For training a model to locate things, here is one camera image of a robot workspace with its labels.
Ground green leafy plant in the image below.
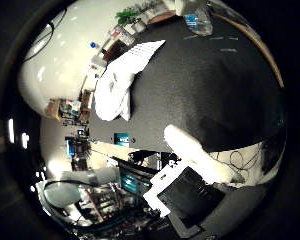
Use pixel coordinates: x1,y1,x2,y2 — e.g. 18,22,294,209
115,8,140,25

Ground clear plastic spray bottle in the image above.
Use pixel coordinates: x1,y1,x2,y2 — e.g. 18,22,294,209
174,0,214,37

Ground small blue box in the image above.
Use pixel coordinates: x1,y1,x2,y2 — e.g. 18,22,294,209
113,132,131,148

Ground white cloth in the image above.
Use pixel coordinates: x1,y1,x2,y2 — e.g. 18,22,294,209
93,39,167,122

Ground black floor cables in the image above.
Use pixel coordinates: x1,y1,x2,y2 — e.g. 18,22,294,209
216,143,263,178

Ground black cable by camera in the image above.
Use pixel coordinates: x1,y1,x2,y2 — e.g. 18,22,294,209
22,7,68,64

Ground cluttered wooden shelf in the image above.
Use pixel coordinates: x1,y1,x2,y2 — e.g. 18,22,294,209
44,89,93,126

